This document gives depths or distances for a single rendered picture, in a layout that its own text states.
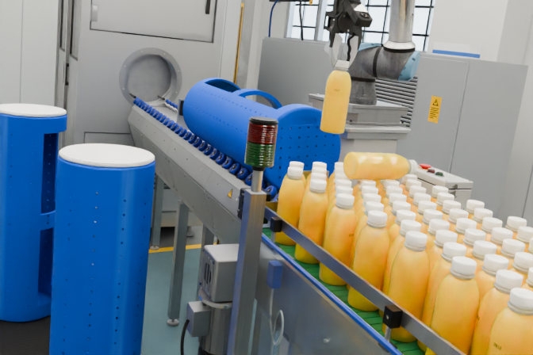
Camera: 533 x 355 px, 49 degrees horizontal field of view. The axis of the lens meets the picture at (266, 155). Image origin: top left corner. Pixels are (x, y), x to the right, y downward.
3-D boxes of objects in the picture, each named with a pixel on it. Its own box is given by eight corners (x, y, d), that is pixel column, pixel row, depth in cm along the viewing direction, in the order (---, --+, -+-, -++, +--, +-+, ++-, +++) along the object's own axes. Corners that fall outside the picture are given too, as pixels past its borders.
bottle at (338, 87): (320, 127, 170) (330, 64, 166) (344, 131, 169) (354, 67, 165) (318, 131, 163) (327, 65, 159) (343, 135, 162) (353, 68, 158)
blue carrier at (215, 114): (241, 139, 269) (243, 77, 262) (339, 191, 191) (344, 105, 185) (182, 141, 257) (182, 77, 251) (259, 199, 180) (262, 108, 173)
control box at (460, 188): (422, 196, 182) (427, 163, 180) (467, 215, 164) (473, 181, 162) (396, 196, 177) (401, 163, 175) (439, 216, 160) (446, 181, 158)
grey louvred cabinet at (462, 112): (293, 199, 539) (312, 42, 510) (482, 299, 360) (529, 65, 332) (242, 202, 510) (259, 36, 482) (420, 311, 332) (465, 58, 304)
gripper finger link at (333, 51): (325, 65, 166) (334, 34, 165) (335, 67, 161) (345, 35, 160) (316, 62, 165) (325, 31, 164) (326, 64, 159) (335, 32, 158)
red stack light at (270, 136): (268, 139, 128) (270, 121, 127) (281, 144, 122) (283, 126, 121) (242, 138, 125) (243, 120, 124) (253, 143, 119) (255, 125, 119)
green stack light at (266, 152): (266, 161, 129) (268, 139, 128) (278, 167, 123) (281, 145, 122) (239, 160, 126) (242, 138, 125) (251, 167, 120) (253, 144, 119)
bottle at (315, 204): (303, 265, 140) (313, 192, 136) (289, 254, 146) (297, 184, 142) (327, 263, 143) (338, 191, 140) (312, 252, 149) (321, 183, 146)
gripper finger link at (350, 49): (347, 66, 169) (347, 33, 167) (358, 67, 164) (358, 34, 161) (338, 66, 168) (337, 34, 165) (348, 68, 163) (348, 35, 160)
